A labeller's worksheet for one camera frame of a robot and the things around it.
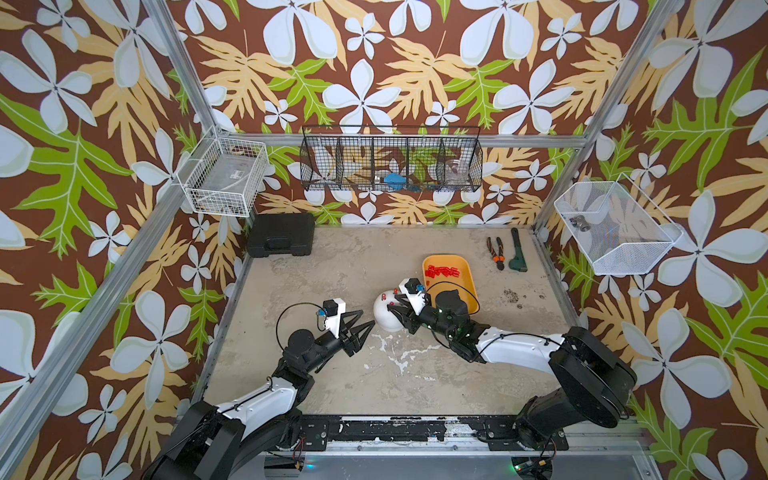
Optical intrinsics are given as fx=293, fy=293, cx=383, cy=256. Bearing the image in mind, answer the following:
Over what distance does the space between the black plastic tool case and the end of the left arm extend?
0.42 metres

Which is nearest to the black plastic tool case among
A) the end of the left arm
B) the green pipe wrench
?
the end of the left arm

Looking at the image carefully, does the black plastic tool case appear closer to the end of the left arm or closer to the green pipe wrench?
the end of the left arm

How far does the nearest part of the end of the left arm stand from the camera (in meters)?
0.71

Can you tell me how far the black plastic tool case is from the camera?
43.2 inches
